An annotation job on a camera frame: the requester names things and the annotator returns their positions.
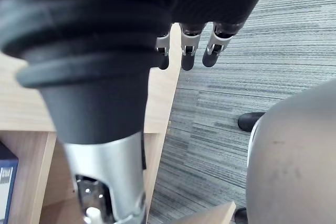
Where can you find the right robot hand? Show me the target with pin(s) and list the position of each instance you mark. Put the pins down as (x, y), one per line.
(86, 51)

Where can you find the light wooden cabinet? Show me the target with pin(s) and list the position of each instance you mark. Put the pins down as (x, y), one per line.
(29, 108)

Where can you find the light wooden cabinet door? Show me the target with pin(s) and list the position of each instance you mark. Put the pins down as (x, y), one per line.
(210, 214)

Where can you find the blue file box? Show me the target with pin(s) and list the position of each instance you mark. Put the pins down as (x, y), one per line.
(6, 179)

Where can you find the dark robot foot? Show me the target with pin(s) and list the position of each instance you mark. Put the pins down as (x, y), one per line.
(241, 216)
(249, 120)

